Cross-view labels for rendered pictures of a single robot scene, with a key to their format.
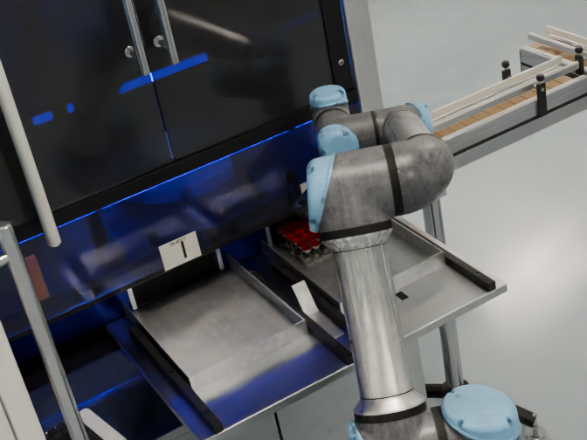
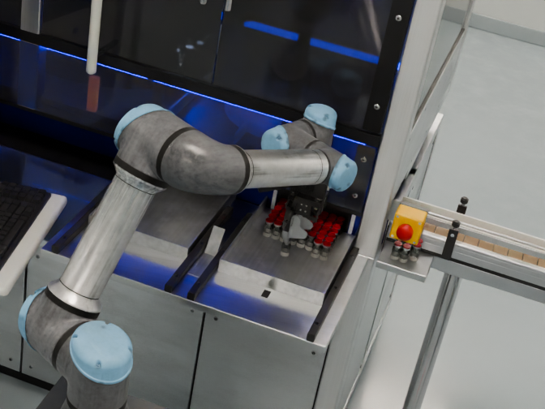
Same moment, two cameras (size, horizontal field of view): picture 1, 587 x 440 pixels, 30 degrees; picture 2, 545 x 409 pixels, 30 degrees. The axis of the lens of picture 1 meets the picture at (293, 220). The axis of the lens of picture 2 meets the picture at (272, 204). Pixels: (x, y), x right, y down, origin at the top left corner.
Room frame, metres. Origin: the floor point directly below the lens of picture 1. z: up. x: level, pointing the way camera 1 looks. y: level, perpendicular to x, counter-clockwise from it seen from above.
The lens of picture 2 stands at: (0.29, -1.33, 2.24)
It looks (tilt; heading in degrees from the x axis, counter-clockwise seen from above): 30 degrees down; 37
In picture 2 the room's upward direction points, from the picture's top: 11 degrees clockwise
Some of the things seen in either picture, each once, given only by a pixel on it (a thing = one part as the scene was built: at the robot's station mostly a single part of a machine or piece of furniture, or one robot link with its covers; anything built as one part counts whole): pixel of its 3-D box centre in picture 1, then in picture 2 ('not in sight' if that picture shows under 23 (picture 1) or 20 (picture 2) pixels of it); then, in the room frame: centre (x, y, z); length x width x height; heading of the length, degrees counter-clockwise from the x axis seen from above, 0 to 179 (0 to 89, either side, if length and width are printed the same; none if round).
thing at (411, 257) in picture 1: (349, 251); (292, 247); (2.01, -0.10, 0.90); 0.34 x 0.26 x 0.04; 24
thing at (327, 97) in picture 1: (330, 115); (316, 131); (1.99, -0.12, 1.23); 0.09 x 0.08 x 0.11; 178
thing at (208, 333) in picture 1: (211, 317); (165, 206); (1.87, 0.21, 0.90); 0.34 x 0.26 x 0.04; 24
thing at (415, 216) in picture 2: not in sight; (409, 223); (2.22, -0.28, 1.00); 0.08 x 0.07 x 0.07; 24
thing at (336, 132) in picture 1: (344, 135); (292, 144); (1.90, -0.13, 1.23); 0.11 x 0.11 x 0.08; 88
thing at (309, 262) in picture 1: (338, 241); (298, 236); (2.05, -0.09, 0.90); 0.18 x 0.02 x 0.05; 114
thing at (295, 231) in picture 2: not in sight; (295, 232); (1.98, -0.13, 0.97); 0.06 x 0.03 x 0.09; 114
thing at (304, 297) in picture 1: (317, 309); (207, 251); (1.81, -0.01, 0.91); 0.14 x 0.03 x 0.06; 23
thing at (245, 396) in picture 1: (300, 308); (216, 248); (1.88, 0.02, 0.87); 0.70 x 0.48 x 0.02; 114
